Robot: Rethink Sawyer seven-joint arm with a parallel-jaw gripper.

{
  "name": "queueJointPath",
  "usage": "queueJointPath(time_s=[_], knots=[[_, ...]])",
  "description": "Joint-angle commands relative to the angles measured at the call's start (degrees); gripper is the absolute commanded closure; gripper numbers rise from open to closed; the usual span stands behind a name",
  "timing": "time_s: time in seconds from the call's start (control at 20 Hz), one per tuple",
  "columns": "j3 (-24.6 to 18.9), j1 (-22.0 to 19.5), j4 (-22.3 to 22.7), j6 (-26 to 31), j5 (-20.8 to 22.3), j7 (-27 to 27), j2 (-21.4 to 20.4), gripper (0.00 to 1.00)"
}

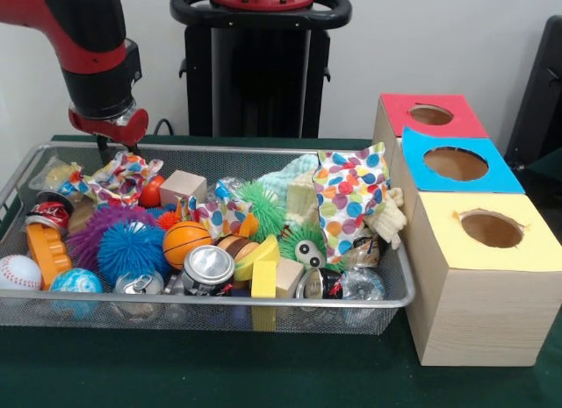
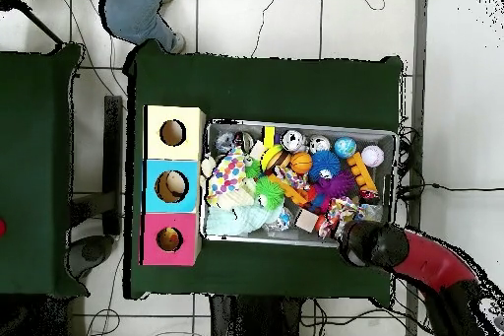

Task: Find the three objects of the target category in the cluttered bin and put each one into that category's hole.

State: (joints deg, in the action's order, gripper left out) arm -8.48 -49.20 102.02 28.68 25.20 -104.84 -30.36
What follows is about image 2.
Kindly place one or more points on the green spiky ball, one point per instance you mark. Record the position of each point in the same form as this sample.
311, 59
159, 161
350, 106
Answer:
268, 192
253, 169

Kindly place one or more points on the colourful patterned cloth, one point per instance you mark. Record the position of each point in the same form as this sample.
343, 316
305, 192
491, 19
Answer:
227, 178
339, 214

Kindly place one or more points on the mint green waffle cloth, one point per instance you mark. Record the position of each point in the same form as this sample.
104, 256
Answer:
240, 222

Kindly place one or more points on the blue fuzzy ball with eyes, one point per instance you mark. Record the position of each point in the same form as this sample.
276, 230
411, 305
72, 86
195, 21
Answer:
324, 166

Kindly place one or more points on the purple spiky ball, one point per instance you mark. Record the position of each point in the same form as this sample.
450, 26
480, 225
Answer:
339, 186

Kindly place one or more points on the yellow plush duck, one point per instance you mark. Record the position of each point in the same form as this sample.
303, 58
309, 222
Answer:
169, 239

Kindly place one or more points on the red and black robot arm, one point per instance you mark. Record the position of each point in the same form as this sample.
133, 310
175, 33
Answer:
425, 261

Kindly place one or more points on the wooden box with three holes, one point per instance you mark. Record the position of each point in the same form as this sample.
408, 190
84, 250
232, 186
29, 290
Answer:
175, 159

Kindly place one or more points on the yellow plastic block toy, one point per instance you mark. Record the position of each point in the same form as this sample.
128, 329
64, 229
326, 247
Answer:
270, 147

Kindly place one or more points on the small orange plastic block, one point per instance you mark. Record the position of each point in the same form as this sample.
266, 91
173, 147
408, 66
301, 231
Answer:
293, 192

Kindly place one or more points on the silver metal can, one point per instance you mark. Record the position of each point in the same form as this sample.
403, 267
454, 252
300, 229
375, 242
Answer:
293, 140

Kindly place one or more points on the small orange basketball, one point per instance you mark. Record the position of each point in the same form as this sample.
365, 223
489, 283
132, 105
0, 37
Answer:
302, 163

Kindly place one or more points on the wooden cube block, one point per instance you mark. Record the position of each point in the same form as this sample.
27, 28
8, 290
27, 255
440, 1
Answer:
308, 221

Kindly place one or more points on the dark green table cloth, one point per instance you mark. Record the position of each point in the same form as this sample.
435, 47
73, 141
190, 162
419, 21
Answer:
39, 115
268, 84

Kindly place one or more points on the globe print ball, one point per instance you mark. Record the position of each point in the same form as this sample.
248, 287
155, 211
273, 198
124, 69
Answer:
345, 147

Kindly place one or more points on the orange plastic block toy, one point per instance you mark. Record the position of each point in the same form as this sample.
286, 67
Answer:
362, 172

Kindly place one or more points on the white baseball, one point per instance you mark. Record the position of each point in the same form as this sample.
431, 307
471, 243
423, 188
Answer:
373, 155

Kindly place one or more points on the person's foot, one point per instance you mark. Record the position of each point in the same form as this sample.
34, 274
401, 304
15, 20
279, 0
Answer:
179, 43

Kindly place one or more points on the person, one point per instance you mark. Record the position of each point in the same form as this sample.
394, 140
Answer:
138, 13

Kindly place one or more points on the black tripod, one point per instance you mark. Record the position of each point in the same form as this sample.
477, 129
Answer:
31, 17

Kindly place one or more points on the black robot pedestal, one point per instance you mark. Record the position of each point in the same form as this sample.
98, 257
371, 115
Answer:
260, 320

